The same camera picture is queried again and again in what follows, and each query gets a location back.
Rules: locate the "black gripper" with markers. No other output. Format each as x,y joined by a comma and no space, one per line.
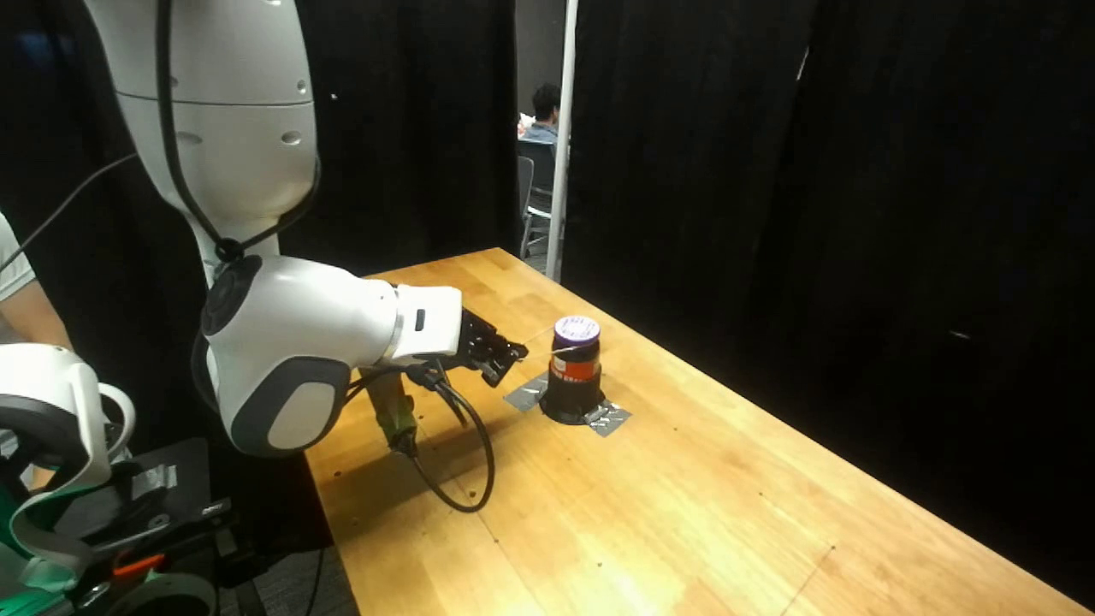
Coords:
477,341

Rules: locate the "grey duct tape piece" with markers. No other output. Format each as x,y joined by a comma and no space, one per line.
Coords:
524,395
611,420

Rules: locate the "white vertical pole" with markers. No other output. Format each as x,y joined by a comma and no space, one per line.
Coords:
563,139

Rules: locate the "person in blue shirt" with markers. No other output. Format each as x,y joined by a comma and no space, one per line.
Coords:
546,106

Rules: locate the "black curtain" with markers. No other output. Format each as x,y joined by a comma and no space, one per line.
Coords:
855,207
410,139

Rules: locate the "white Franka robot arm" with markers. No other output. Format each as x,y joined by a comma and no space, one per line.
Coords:
286,330

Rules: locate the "person in light shirt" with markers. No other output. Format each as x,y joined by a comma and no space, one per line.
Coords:
21,297

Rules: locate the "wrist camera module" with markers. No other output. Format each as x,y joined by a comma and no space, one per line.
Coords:
393,417

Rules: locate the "grey chair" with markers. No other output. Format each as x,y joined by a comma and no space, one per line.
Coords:
532,217

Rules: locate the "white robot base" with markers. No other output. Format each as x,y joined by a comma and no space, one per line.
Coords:
52,395

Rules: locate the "dark jar with purple lid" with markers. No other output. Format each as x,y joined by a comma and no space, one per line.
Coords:
574,372

